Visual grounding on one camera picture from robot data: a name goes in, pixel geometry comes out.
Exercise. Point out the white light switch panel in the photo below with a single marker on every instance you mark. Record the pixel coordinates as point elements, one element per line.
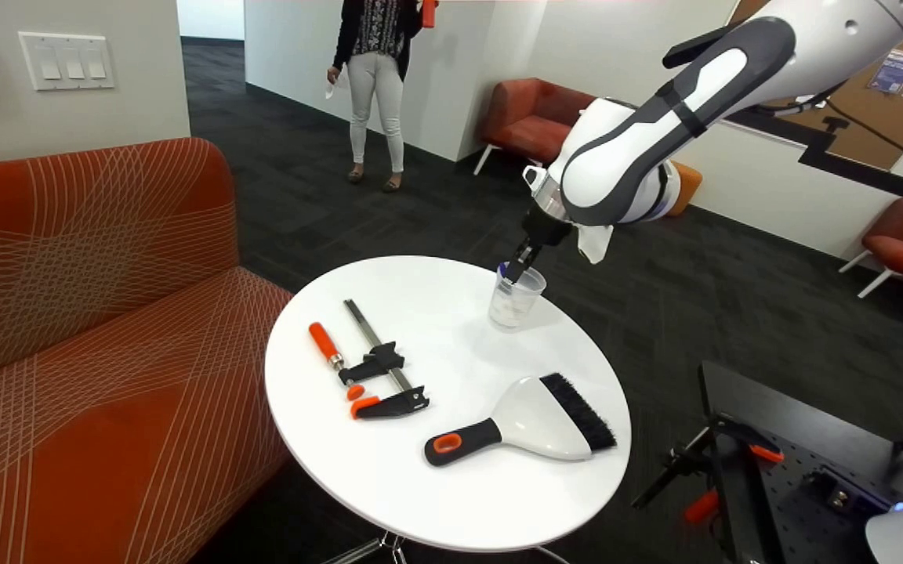
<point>68,60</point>

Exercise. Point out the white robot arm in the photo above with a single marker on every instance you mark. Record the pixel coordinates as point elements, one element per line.
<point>615,171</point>

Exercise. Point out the round white table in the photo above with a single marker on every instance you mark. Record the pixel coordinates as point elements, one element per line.
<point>436,314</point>

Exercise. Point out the red armchair at wall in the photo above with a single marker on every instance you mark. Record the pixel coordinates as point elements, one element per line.
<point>526,118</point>

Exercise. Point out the person in white trousers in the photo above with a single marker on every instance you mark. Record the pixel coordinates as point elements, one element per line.
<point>374,51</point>

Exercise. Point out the clear plastic cup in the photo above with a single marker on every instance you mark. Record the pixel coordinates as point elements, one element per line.
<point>511,302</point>

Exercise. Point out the black orange bar clamp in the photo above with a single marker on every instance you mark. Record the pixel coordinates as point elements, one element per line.
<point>376,360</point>

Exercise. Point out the cork bulletin board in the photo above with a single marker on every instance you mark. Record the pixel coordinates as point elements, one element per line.
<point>844,82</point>

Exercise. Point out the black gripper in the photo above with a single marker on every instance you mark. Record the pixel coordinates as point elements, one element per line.
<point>538,232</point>

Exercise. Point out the black perforated equipment cart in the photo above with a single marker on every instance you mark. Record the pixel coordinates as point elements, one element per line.
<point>834,498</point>

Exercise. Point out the orange patterned sofa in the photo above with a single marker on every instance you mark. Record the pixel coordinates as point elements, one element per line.
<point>131,414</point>

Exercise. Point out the orange black clamp on cart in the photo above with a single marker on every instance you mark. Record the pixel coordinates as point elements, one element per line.
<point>721,448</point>

